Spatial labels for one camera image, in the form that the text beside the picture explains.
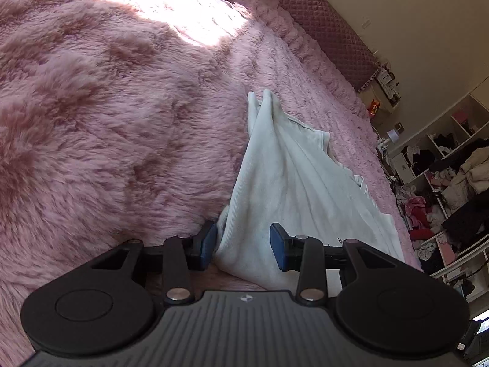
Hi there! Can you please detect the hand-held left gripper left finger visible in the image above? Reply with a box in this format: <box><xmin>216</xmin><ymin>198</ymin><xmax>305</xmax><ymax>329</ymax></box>
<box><xmin>92</xmin><ymin>221</ymin><xmax>219</xmax><ymax>304</ymax></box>

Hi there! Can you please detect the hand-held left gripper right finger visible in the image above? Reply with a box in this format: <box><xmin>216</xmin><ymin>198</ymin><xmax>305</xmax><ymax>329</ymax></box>
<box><xmin>269</xmin><ymin>222</ymin><xmax>386</xmax><ymax>302</ymax></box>

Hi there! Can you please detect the white long-sleeve sweatshirt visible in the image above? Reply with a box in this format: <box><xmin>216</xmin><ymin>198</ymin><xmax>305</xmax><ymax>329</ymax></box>
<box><xmin>212</xmin><ymin>89</ymin><xmax>406</xmax><ymax>292</ymax></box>

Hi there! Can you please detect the pile of pink clothes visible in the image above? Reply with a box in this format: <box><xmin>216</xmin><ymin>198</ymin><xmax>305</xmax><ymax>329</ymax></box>
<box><xmin>397</xmin><ymin>183</ymin><xmax>446</xmax><ymax>241</ymax></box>

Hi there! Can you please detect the pink fluffy blanket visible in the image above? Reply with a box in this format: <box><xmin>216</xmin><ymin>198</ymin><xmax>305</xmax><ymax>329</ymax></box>
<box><xmin>0</xmin><ymin>0</ymin><xmax>425</xmax><ymax>358</ymax></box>

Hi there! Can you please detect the white open shelf unit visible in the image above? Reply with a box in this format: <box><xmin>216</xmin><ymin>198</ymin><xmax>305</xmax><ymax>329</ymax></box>
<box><xmin>392</xmin><ymin>94</ymin><xmax>489</xmax><ymax>301</ymax></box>

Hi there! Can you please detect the pink quilted headboard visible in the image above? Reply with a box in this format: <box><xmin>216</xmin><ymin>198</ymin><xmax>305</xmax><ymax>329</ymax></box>
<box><xmin>235</xmin><ymin>0</ymin><xmax>383</xmax><ymax>93</ymax></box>

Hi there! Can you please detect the wall shelf with trinkets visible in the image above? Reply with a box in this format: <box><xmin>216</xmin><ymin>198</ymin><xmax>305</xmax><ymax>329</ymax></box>
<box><xmin>375</xmin><ymin>67</ymin><xmax>403</xmax><ymax>107</ymax></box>

